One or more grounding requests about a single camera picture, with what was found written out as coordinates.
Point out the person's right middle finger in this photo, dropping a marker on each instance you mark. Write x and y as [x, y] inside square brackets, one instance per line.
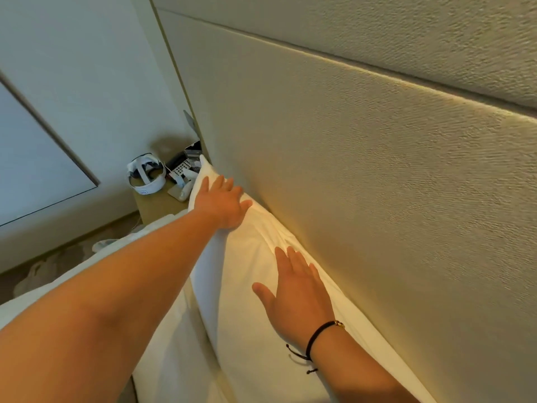
[296, 261]

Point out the person's right hand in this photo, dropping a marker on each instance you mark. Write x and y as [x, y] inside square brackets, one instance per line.
[300, 306]

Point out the person's left little finger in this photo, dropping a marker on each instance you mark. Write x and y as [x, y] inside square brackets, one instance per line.
[204, 186]

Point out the white slipper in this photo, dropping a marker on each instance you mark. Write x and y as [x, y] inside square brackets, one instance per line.
[105, 245]

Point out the person's right thumb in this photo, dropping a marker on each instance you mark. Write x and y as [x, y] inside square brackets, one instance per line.
[264, 295]

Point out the person's right forearm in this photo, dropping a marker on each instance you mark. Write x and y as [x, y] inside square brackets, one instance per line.
[356, 371]

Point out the beige wooden nightstand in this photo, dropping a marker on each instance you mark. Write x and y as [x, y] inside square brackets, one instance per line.
[157, 205]

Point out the beige upholstered headboard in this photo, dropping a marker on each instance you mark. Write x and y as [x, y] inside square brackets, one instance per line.
[369, 172]

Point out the white hand controller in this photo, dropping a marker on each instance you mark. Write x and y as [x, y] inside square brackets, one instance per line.
[184, 189]

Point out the white pillow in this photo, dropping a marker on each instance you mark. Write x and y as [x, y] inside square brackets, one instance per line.
[247, 297]

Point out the white bed duvet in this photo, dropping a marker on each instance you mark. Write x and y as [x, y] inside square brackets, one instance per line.
[176, 356]

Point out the white headset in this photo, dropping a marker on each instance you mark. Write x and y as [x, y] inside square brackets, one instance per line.
[145, 175]

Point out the white remote control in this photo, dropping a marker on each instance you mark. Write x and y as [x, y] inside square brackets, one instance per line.
[181, 166]

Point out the white cloth on floor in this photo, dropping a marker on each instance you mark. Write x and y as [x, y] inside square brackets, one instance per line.
[33, 279]

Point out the black box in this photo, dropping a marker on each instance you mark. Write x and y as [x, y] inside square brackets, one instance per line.
[188, 151]

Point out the person's left thumb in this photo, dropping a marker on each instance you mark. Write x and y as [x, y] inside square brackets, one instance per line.
[246, 206]

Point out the person's left forearm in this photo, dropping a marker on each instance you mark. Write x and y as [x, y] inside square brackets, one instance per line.
[100, 314]

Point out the person's right little finger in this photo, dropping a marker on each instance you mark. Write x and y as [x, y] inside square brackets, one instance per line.
[315, 276]

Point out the person's left hand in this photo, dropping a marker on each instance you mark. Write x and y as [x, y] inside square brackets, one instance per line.
[220, 207]

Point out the person's left middle finger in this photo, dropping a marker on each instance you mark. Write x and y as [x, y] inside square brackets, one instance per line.
[228, 185]

